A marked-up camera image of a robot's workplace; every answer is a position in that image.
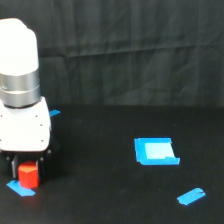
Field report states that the blue tape strip near right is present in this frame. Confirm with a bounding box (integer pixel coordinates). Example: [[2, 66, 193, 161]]
[[177, 188, 205, 205]]

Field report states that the blue tape strip far left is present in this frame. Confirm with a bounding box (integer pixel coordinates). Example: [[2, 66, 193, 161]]
[[50, 110, 60, 117]]

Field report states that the blue tape strip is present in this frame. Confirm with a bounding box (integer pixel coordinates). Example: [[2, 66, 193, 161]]
[[177, 188, 205, 205], [50, 110, 60, 117], [7, 180, 35, 197]]

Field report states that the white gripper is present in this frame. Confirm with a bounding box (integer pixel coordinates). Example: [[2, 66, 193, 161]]
[[0, 97, 57, 183]]

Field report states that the blue tape strip near left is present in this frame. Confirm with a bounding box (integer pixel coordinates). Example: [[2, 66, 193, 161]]
[[7, 180, 35, 197]]

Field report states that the red octagonal block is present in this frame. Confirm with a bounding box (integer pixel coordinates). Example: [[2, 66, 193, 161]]
[[18, 161, 39, 189]]

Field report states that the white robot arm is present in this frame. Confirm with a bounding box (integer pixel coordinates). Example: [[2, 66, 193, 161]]
[[0, 18, 59, 181]]

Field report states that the black backdrop curtain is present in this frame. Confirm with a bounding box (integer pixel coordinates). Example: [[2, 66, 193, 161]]
[[0, 0, 224, 107]]

